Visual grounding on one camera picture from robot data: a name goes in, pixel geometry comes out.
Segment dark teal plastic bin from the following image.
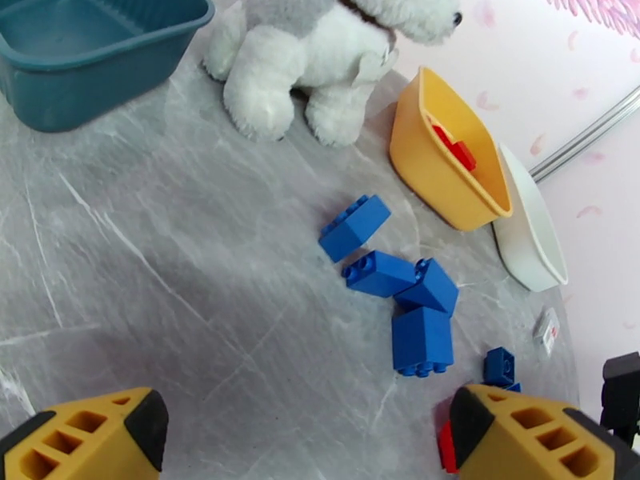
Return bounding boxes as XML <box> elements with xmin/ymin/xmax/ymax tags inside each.
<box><xmin>0</xmin><ymin>0</ymin><xmax>216</xmax><ymax>134</ymax></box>

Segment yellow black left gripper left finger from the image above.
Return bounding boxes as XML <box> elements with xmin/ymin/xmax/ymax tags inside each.
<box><xmin>0</xmin><ymin>387</ymin><xmax>170</xmax><ymax>480</ymax></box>

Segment small red lego brick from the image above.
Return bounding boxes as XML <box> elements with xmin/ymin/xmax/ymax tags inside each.
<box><xmin>447</xmin><ymin>139</ymin><xmax>478</xmax><ymax>173</ymax></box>

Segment small white red block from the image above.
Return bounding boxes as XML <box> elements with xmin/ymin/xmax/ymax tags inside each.
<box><xmin>532</xmin><ymin>306</ymin><xmax>560</xmax><ymax>358</ymax></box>

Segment small blue lego brick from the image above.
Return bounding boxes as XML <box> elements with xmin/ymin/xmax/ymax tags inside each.
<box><xmin>482</xmin><ymin>346</ymin><xmax>517</xmax><ymax>387</ymax></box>

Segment aluminium frame post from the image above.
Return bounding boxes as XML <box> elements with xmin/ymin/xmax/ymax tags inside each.
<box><xmin>529</xmin><ymin>85</ymin><xmax>640</xmax><ymax>184</ymax></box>

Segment large blue lego brick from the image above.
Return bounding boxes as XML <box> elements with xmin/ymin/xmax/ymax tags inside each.
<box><xmin>391</xmin><ymin>306</ymin><xmax>455</xmax><ymax>378</ymax></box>

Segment white plastic bin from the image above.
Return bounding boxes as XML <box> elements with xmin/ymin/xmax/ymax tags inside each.
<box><xmin>492</xmin><ymin>142</ymin><xmax>570</xmax><ymax>293</ymax></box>

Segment yellow plastic bin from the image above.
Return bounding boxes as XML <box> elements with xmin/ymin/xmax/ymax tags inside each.
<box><xmin>389</xmin><ymin>66</ymin><xmax>514</xmax><ymax>232</ymax></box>

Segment grey white plush dog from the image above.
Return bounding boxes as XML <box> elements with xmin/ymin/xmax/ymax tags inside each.
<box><xmin>202</xmin><ymin>0</ymin><xmax>463</xmax><ymax>149</ymax></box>

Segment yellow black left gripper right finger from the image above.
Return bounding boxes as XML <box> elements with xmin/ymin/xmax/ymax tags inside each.
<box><xmin>449</xmin><ymin>383</ymin><xmax>640</xmax><ymax>480</ymax></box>

